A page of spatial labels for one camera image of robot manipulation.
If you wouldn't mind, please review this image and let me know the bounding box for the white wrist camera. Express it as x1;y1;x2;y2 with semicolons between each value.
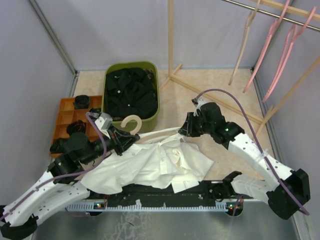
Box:
94;112;113;137
191;97;208;117

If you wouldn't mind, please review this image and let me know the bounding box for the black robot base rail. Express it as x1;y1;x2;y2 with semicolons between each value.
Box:
87;180;237;208

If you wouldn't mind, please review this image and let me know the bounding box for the beige wooden hanger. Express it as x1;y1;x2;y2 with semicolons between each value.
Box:
228;0;261;86
120;115;179;144

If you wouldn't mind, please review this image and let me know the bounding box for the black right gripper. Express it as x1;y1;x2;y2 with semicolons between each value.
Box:
179;112;214;137

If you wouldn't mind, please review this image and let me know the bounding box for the black garment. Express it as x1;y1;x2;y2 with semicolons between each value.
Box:
103;67;158;121

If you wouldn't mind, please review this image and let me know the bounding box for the wooden rack frame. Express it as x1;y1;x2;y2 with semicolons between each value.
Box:
159;0;320;137

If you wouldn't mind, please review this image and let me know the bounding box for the metal hanging rod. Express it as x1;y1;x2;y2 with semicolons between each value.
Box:
219;0;320;31

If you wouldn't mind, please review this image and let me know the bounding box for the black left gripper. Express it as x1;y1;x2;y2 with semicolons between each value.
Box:
80;122;140;165

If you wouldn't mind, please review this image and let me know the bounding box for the black rolled belt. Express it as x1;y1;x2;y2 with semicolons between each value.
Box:
49;138;67;154
66;120;87;136

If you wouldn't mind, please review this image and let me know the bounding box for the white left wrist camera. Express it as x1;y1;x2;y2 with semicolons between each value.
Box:
94;112;113;137

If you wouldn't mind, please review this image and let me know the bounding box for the cream white garment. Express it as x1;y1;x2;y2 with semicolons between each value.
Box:
80;133;214;195

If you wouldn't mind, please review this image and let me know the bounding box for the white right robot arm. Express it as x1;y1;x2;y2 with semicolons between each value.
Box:
178;98;311;220

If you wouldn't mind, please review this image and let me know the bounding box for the green plastic basket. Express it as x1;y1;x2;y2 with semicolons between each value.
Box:
101;61;160;133

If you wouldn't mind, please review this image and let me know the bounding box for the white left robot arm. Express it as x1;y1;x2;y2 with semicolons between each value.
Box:
0;126;140;240

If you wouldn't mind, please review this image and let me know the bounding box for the pink hanger with plaid shirt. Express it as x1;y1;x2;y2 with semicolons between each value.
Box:
243;0;290;93

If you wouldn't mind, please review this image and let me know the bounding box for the orange compartment tray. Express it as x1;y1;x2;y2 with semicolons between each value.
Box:
51;95;102;143

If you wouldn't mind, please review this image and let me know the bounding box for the pink plastic hanger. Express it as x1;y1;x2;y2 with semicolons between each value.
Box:
262;6;317;103

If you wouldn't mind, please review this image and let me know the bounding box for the black rolled belt front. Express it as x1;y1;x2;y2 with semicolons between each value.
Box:
49;138;67;154

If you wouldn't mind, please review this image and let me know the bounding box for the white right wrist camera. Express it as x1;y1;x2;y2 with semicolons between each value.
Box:
191;97;208;117

